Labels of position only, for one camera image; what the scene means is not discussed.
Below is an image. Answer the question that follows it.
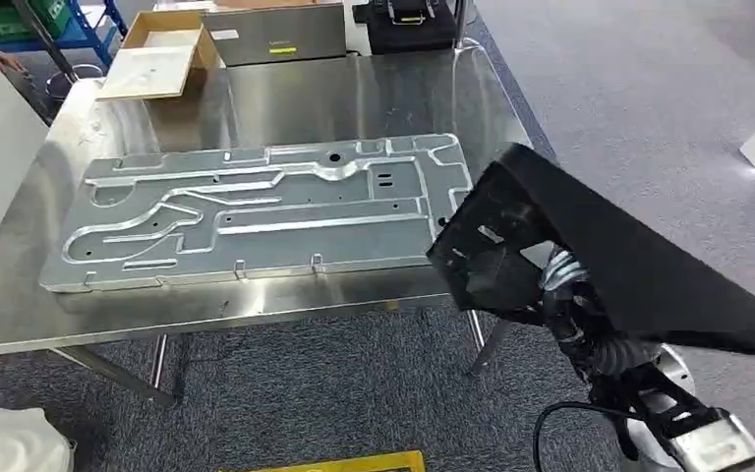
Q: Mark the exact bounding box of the black cable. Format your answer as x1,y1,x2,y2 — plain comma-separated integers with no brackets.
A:
531,400,646,472

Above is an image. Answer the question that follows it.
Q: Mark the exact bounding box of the black equipment case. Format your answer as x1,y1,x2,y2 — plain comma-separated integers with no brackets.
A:
353,0,461,57

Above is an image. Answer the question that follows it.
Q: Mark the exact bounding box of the yellow frame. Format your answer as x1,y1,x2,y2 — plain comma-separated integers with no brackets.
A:
219,449,427,472

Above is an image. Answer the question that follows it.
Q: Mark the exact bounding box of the white soft bag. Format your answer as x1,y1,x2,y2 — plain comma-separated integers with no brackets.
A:
0,401,77,472

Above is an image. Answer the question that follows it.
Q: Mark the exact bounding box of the open cardboard box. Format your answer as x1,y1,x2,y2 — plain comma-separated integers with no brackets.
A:
95,9,223,103

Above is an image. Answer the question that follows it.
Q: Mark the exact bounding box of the black plastic plate frame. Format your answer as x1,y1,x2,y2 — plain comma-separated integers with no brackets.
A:
426,142,755,359

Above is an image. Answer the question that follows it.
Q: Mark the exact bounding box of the stanchion with round base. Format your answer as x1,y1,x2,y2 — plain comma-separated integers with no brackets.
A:
11,0,106,107

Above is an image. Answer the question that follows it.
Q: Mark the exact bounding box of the stainless steel table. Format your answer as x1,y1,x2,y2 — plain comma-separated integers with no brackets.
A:
0,38,557,409

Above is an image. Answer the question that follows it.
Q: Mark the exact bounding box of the grey metal box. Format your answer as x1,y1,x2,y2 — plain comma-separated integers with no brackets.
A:
201,2,349,69

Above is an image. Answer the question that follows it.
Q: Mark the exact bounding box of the green plastic crate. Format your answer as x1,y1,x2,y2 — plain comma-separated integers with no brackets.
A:
0,0,74,42

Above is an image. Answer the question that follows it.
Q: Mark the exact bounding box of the blue shelf rack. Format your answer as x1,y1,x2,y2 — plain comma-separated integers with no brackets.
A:
0,0,129,68

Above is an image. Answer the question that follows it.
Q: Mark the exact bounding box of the large stamped metal plate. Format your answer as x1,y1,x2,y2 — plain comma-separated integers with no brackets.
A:
38,133,477,295

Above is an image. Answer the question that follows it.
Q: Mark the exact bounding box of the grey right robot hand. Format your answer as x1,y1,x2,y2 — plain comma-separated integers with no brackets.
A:
539,244,664,382

